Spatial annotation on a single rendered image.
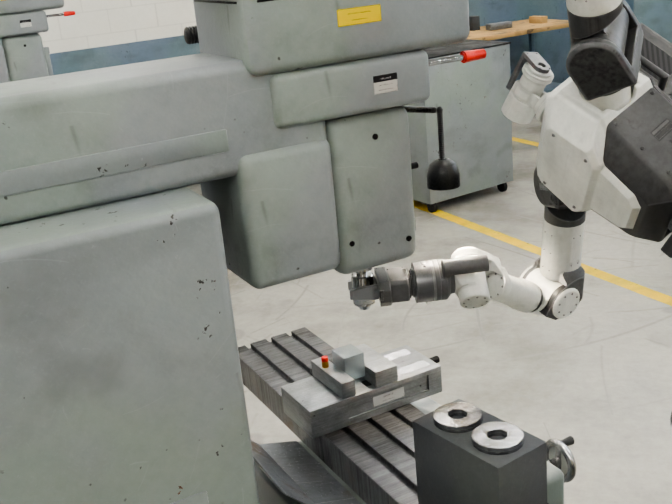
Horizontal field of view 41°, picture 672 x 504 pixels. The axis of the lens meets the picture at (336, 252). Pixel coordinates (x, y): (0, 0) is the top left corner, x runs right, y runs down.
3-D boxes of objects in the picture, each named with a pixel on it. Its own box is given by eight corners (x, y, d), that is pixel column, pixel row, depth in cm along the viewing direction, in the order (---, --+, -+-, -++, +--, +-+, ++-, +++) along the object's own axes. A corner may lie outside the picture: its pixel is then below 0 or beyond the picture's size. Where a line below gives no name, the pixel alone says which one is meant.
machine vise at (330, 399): (408, 369, 227) (405, 329, 224) (443, 391, 215) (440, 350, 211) (283, 412, 212) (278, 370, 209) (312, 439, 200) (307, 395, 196)
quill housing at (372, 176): (372, 234, 203) (360, 91, 192) (423, 258, 185) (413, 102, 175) (296, 254, 195) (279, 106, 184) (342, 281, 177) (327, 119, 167)
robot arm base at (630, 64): (646, 47, 165) (582, 52, 170) (640, -14, 156) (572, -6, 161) (639, 101, 156) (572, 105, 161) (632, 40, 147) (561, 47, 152)
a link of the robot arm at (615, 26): (626, -27, 153) (630, 39, 162) (571, -22, 156) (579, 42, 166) (619, 14, 146) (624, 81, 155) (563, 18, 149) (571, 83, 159)
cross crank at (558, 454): (557, 464, 245) (556, 426, 241) (588, 484, 235) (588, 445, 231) (510, 484, 238) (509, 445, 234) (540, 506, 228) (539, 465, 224)
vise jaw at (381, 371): (365, 357, 220) (364, 342, 219) (398, 380, 207) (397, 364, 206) (344, 364, 217) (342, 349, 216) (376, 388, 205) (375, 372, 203)
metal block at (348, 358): (352, 366, 213) (350, 343, 211) (365, 375, 208) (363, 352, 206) (333, 372, 211) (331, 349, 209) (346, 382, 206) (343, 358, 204)
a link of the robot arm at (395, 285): (372, 257, 197) (427, 250, 197) (376, 297, 200) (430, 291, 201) (378, 277, 185) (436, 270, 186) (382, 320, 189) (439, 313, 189)
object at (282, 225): (290, 238, 195) (277, 119, 187) (345, 269, 175) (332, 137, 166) (208, 259, 187) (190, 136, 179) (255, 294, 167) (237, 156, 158)
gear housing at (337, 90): (370, 88, 195) (366, 41, 192) (433, 101, 175) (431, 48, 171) (226, 114, 181) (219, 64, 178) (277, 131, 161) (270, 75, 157)
